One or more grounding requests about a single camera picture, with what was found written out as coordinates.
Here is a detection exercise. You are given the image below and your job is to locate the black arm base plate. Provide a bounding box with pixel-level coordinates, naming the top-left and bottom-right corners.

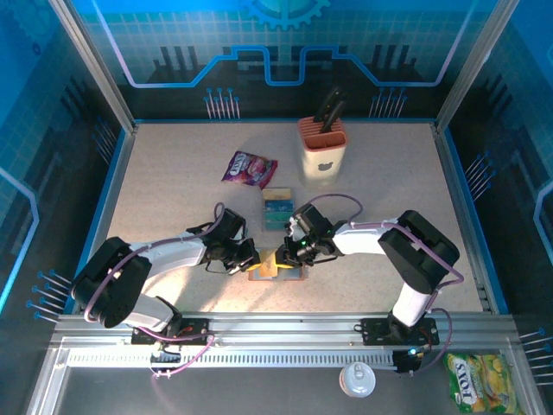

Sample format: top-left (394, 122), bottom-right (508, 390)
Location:
top-left (360, 316), bottom-right (441, 347)
top-left (130, 317), bottom-right (217, 347)

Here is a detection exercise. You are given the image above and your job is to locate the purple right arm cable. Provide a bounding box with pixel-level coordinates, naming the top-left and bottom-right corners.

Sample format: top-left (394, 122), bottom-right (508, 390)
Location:
top-left (302, 193), bottom-right (466, 375)

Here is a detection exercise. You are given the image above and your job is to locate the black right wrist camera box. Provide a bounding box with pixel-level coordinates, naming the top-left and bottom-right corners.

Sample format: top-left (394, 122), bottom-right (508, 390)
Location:
top-left (289, 203), bottom-right (334, 237)

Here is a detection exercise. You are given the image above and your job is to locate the clear acrylic box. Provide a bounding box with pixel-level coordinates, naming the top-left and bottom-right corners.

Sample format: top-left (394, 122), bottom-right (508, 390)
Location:
top-left (260, 185), bottom-right (299, 233)

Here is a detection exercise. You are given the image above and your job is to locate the green Fox's candy bag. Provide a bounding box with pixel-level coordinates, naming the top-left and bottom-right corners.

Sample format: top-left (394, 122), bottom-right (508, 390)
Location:
top-left (444, 352), bottom-right (519, 415)

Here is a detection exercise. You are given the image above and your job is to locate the white can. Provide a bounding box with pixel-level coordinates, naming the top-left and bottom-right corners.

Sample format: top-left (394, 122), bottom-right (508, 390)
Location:
top-left (339, 361), bottom-right (377, 398)

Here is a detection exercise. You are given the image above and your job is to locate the white slotted cable duct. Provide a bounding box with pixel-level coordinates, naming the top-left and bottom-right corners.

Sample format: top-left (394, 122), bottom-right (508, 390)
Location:
top-left (67, 349), bottom-right (397, 369)

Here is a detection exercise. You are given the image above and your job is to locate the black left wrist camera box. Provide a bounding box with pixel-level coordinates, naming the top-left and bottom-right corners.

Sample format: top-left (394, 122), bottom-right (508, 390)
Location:
top-left (215, 207), bottom-right (247, 241)

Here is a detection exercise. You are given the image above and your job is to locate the black electronics box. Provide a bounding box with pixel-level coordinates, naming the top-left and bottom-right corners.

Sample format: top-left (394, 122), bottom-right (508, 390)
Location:
top-left (392, 348), bottom-right (427, 375)

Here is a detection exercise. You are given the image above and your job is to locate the aluminium front rail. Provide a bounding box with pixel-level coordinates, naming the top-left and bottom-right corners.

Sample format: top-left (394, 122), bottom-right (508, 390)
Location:
top-left (51, 310), bottom-right (519, 347)

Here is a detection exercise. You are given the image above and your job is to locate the tan leather card holder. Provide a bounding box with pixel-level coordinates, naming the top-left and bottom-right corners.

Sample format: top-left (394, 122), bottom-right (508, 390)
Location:
top-left (248, 259), bottom-right (306, 283)

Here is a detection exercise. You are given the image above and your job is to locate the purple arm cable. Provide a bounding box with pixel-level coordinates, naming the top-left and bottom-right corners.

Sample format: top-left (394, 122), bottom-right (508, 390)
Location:
top-left (302, 193), bottom-right (466, 375)
top-left (71, 201), bottom-right (226, 381)

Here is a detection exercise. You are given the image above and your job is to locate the aluminium side rail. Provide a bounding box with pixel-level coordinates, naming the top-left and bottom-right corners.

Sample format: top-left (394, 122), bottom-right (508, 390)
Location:
top-left (64, 123), bottom-right (139, 315)
top-left (431, 123), bottom-right (493, 313)

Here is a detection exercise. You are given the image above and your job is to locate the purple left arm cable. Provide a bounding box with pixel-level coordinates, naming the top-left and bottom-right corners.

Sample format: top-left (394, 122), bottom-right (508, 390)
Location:
top-left (71, 201), bottom-right (226, 381)

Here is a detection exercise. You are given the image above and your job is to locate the black handled knife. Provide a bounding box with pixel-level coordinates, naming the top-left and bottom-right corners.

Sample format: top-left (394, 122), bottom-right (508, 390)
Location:
top-left (319, 100), bottom-right (346, 134)
top-left (313, 86), bottom-right (342, 125)

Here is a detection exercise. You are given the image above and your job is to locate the purple Fox's candy bag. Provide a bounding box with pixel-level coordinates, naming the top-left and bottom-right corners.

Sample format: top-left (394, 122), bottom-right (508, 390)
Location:
top-left (220, 150), bottom-right (279, 189)

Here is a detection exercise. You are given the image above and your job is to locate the aluminium frame post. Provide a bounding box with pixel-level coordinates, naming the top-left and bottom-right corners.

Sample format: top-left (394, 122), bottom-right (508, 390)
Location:
top-left (434, 0), bottom-right (519, 131)
top-left (49, 0), bottom-right (139, 133)

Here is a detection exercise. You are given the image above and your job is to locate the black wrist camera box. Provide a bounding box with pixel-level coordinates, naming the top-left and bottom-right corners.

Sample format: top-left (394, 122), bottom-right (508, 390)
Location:
top-left (215, 207), bottom-right (247, 241)
top-left (289, 203), bottom-right (334, 237)

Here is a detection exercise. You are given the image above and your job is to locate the cream knife block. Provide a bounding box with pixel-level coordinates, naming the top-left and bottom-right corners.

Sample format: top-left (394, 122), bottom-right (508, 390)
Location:
top-left (296, 115), bottom-right (349, 182)

